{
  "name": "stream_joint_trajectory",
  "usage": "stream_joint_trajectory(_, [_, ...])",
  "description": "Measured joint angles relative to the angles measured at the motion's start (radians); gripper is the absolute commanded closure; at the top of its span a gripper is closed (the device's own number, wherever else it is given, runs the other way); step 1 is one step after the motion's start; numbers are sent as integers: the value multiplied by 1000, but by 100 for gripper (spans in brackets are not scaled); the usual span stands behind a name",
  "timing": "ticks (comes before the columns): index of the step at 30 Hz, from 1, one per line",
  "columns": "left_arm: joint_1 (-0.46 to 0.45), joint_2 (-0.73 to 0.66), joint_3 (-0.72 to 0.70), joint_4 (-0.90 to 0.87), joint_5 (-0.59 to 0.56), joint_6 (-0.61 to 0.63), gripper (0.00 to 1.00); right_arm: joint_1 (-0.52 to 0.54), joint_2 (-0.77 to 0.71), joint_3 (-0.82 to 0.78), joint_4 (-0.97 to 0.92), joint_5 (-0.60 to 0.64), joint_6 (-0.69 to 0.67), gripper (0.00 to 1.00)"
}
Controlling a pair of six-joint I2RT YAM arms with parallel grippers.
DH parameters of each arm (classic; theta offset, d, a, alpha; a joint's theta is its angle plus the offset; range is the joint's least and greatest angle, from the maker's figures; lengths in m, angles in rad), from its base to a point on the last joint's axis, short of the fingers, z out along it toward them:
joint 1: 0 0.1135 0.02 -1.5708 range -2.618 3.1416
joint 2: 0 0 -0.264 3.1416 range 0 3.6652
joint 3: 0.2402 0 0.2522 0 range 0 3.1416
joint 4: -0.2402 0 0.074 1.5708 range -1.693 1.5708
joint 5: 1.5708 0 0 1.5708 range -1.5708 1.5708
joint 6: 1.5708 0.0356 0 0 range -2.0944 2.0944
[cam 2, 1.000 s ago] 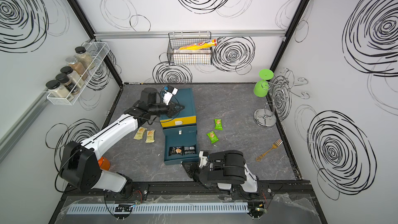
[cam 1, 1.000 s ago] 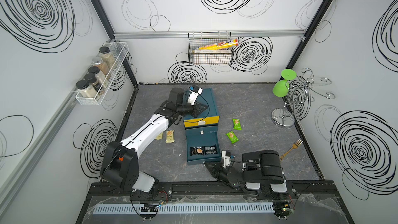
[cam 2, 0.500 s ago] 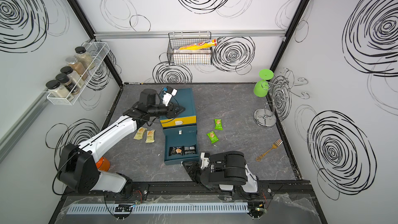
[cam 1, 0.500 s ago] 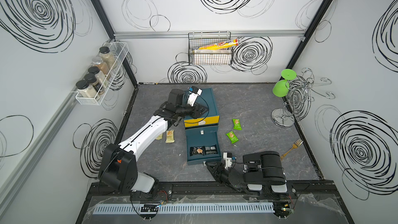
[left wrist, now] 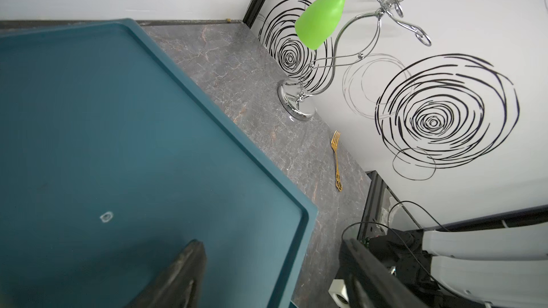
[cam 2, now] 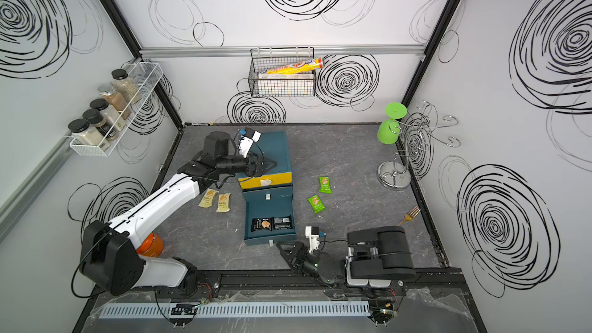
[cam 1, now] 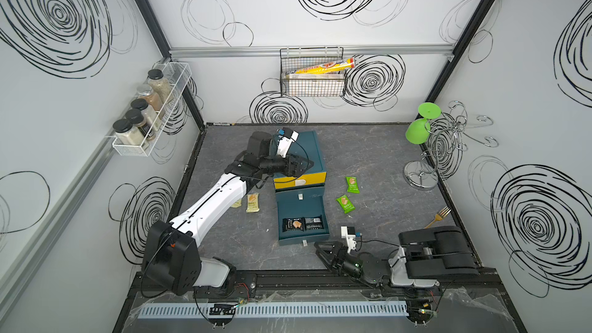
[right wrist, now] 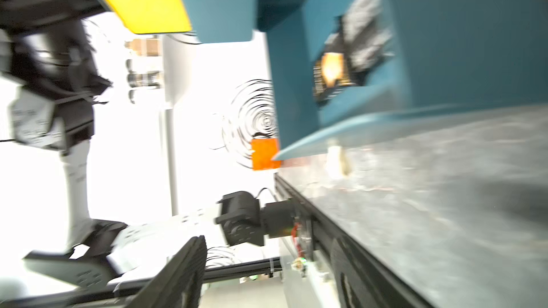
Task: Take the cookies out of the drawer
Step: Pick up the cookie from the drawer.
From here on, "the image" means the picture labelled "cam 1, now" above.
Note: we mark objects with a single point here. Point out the yellow top drawer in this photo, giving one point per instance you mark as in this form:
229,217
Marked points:
281,183

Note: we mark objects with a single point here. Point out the black wire wall basket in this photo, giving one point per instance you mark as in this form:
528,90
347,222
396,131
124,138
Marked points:
293,59

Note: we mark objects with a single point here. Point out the white slotted cable duct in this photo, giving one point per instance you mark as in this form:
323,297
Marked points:
273,310

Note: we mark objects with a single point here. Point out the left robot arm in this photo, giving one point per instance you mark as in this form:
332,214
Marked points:
171,257

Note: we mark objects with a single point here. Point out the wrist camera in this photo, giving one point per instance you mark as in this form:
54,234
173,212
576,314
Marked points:
350,235
286,137

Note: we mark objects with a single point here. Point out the green cookie packet two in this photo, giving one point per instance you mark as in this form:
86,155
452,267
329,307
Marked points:
346,204

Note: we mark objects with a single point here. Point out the teal drawer cabinet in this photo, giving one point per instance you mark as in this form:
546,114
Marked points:
307,149

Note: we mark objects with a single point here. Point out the yellow cookie packet one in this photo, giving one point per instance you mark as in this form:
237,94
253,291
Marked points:
237,204

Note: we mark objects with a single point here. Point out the spice jar brown contents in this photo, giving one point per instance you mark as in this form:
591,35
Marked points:
146,92

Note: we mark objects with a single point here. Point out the black cookie packet one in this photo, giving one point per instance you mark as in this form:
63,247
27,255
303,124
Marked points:
293,224

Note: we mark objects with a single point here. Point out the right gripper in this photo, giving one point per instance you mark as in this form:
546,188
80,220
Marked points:
341,253

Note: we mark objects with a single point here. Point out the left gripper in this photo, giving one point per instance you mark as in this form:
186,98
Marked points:
294,171

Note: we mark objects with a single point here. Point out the spice jar dark contents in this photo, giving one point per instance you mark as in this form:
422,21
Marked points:
137,119

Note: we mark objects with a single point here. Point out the yellow snack tube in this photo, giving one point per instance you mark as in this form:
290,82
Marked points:
327,68

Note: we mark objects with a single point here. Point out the chrome glass holder stand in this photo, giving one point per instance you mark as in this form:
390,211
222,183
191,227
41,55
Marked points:
444,149

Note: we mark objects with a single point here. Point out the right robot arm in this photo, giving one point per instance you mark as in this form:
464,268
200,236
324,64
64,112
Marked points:
422,259

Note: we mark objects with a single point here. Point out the black cookie packet two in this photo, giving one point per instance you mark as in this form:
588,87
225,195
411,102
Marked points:
313,223

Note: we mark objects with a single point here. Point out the spice jar light contents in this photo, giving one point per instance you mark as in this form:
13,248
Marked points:
160,85

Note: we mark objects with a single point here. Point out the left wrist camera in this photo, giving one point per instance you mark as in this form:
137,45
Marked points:
286,137

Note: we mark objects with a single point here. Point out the green cookie packet one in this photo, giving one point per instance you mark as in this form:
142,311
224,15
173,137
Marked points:
353,185

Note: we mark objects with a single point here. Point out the white box in basket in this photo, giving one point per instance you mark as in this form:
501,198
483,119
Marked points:
301,85

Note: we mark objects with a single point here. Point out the green plastic wine glass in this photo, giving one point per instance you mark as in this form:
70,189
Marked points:
418,131

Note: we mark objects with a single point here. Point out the spice jar beige contents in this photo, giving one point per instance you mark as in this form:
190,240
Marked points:
148,112

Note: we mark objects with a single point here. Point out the yellow cookie packet two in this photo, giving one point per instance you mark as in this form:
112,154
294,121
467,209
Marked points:
253,203

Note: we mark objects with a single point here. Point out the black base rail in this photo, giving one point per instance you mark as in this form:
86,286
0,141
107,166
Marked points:
254,284

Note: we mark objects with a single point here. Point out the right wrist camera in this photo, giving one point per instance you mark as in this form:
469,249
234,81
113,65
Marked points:
350,235

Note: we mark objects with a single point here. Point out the white clear spice shelf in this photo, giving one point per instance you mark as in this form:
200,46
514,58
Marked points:
176,115

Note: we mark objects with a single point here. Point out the spice jar white contents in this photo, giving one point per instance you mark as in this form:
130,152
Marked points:
127,133

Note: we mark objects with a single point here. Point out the aluminium wall rail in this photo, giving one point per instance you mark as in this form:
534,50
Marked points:
273,51

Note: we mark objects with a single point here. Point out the teal bottom drawer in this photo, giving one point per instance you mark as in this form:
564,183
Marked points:
301,215

